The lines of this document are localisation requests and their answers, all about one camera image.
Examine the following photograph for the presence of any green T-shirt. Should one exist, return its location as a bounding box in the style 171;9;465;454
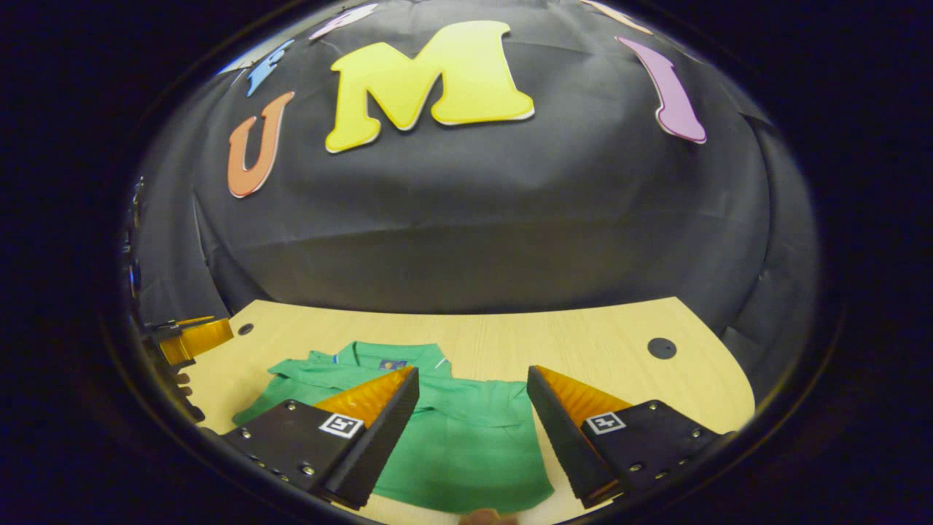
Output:
233;341;555;514

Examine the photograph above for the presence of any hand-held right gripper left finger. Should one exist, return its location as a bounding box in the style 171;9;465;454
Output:
219;366;421;511

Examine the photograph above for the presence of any black backdrop cloth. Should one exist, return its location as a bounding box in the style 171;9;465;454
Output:
120;0;824;402

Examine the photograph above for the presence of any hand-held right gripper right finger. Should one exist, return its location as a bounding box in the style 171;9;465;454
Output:
526;365;726;510

